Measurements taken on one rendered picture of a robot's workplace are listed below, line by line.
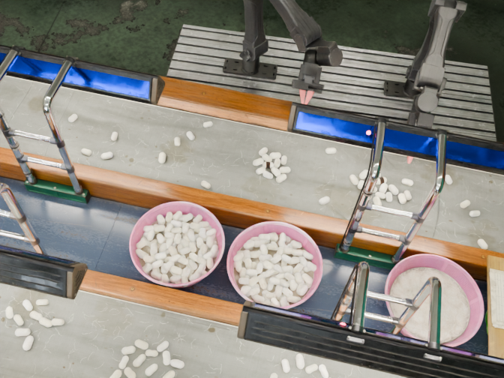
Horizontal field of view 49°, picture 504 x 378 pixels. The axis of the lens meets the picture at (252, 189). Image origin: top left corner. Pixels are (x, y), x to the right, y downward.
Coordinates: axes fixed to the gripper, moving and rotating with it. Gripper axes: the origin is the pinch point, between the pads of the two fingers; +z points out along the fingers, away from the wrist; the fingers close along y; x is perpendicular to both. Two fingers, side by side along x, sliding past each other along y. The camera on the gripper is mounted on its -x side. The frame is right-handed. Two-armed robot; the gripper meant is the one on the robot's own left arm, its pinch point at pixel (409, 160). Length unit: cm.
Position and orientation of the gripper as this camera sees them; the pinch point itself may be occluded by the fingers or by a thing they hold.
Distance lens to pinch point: 176.7
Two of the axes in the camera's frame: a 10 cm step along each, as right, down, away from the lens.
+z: -1.9, 9.7, 1.2
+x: 1.0, -1.0, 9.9
